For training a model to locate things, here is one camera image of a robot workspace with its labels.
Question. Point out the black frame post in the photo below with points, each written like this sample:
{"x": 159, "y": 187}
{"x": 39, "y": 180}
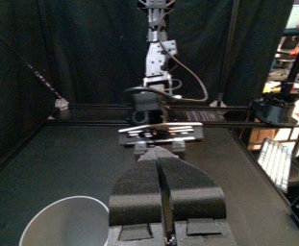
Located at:
{"x": 228, "y": 48}

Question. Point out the black cloth curtain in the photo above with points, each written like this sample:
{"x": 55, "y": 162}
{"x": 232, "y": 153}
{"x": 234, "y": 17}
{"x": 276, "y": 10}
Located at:
{"x": 91, "y": 48}

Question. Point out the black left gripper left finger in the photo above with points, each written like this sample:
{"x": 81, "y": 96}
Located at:
{"x": 132, "y": 195}

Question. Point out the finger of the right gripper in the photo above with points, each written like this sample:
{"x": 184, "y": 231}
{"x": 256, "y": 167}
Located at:
{"x": 140, "y": 148}
{"x": 179, "y": 146}

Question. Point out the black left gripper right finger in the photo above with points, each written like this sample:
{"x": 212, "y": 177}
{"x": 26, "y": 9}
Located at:
{"x": 196, "y": 195}

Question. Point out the brown wooden box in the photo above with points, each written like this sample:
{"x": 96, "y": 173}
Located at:
{"x": 260, "y": 138}

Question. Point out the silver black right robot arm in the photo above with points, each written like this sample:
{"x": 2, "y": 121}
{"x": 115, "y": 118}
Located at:
{"x": 156, "y": 61}

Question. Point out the white frame corner bracket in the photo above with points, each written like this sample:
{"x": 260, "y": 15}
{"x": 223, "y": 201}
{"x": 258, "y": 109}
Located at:
{"x": 218, "y": 103}
{"x": 61, "y": 103}

